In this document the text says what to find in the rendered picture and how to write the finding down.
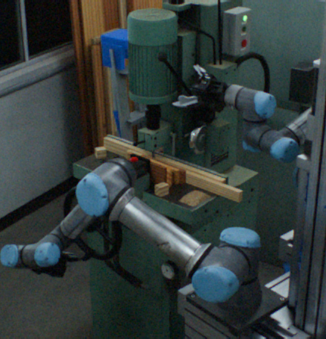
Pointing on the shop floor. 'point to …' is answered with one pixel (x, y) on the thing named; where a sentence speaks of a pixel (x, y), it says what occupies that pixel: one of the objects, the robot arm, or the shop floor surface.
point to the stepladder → (113, 54)
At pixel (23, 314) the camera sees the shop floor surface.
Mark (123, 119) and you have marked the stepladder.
